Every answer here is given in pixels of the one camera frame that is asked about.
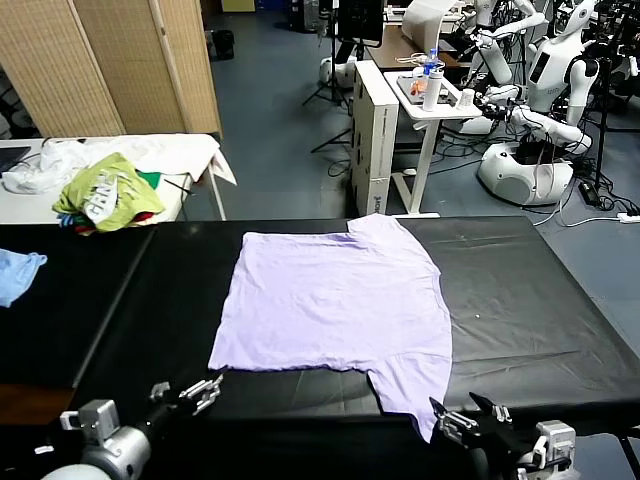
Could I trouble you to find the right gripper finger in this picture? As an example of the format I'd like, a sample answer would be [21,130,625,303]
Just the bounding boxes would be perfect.
[429,397,479,442]
[468,391,513,426]

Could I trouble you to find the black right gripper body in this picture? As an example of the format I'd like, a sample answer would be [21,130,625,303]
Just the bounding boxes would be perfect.
[464,421,537,467]

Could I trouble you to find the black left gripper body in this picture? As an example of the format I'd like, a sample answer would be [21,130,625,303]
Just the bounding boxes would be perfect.
[141,398,200,442]

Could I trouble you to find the lavender t-shirt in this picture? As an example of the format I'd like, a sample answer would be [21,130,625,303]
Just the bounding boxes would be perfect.
[207,213,455,445]

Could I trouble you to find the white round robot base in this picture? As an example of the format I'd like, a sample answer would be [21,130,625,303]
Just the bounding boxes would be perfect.
[319,55,359,89]

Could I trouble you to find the large black table cover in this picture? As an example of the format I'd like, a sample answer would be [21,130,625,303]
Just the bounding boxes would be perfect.
[72,215,640,439]

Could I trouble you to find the small black table cover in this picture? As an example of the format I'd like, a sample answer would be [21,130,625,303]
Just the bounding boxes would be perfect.
[0,223,157,390]

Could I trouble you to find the red garment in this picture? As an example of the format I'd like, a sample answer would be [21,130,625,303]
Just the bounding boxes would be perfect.
[74,211,154,237]

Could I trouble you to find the light blue garment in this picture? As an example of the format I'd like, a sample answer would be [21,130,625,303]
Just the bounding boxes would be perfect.
[0,248,49,308]

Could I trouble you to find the yellow-green printed t-shirt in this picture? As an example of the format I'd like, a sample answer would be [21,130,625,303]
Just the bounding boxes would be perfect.
[52,152,167,234]

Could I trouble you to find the green garment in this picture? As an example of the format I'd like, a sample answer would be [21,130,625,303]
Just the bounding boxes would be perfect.
[135,170,164,192]

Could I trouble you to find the white tablecloth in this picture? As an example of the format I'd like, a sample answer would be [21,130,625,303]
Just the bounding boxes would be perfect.
[0,133,239,225]

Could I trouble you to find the black power adapter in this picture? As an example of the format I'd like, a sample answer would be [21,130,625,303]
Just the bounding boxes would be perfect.
[578,180,602,206]

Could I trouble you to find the white humanoid robot with base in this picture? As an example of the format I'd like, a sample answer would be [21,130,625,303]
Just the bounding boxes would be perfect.
[472,0,602,207]

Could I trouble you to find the crumpled white garment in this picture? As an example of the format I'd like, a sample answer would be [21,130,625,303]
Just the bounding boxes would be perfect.
[1,139,101,196]

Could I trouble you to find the white adjustable side table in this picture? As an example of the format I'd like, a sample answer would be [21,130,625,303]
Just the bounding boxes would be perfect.
[383,69,484,220]

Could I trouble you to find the black laptop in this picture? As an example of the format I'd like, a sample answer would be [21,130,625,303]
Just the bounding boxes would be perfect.
[0,146,33,174]

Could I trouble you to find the tall white cardboard box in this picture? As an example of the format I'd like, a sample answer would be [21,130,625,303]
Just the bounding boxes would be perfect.
[348,59,401,220]

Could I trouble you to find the black monitor floor stand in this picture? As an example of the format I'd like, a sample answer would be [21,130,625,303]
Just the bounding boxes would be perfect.
[310,43,369,154]

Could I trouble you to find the black light stand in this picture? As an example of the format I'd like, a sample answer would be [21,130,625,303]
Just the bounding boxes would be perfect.
[588,53,617,202]

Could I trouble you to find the white tumbler bottle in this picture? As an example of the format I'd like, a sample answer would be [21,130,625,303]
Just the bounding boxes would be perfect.
[421,67,446,113]

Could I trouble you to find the grey tray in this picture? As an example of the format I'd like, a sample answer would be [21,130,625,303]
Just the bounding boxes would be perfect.
[396,72,464,107]

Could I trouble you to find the bamboo folding screen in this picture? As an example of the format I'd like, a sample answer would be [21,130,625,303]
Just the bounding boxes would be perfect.
[0,0,224,139]

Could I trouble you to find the black trash bin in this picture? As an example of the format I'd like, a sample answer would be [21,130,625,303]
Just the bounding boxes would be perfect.
[211,29,236,62]

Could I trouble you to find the black tripod stand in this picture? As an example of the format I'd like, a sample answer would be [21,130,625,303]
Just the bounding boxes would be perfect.
[301,0,352,109]

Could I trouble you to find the white humanoid robot slim arms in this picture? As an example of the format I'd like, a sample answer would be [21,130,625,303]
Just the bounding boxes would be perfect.
[459,0,547,87]

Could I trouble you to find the brown wooden desk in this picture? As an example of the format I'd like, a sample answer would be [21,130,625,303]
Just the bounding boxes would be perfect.
[367,24,474,72]

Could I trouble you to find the white curved machine housing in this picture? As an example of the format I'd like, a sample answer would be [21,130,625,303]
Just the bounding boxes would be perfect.
[401,0,464,52]

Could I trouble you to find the black monitor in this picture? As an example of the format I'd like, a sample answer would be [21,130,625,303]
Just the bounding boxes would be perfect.
[337,0,386,49]

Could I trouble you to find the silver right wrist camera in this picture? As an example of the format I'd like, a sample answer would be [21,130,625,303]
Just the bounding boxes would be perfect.
[517,420,577,472]

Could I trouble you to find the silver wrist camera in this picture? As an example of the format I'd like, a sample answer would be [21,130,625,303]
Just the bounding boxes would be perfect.
[59,398,121,445]
[517,420,577,472]

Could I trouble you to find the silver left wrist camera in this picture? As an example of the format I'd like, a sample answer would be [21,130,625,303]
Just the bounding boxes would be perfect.
[59,398,121,445]

